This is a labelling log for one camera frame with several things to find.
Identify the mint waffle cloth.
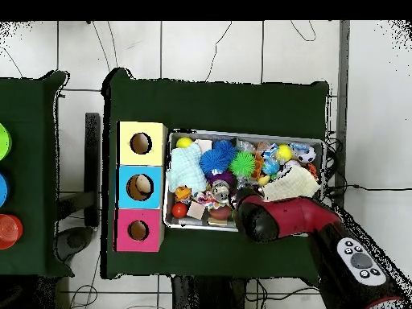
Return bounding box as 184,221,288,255
166,142,209,194

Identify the small blue spiky ball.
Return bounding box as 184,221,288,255
212,139,237,160

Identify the red ball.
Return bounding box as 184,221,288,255
171,202,188,219

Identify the large blue spiky ball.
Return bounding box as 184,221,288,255
199,149,231,177

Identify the black and white soccer ball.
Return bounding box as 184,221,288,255
296,146,317,164

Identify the dark grey rounded base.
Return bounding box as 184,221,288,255
56,225,95,262

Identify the green spiky ball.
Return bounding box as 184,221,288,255
229,151,256,178

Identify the blue plastic cup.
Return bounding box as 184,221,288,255
0,172,10,208

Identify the dark green table cloth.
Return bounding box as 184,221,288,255
101,67,330,280
0,70,75,278

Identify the silver mesh bin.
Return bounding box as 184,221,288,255
162,128,327,233

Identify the wooden box with three holes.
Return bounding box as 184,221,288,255
114,120,169,253

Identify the cream waffle cloth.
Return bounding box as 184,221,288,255
262,164,322,203

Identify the red plastic cup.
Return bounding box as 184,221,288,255
0,213,24,250

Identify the green plastic cup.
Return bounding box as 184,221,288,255
0,122,13,161

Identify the black upright panel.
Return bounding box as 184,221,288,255
84,112,101,228

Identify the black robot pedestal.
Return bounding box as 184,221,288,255
171,274,247,309

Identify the grey metal rail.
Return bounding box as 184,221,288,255
334,20,352,207

